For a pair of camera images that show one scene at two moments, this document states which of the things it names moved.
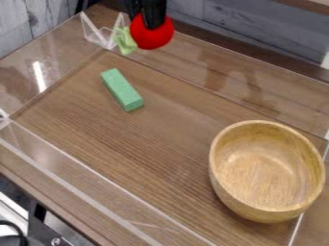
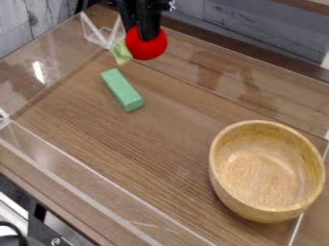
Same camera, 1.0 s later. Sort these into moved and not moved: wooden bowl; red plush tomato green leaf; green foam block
Moved: red plush tomato green leaf
Not moved: green foam block; wooden bowl
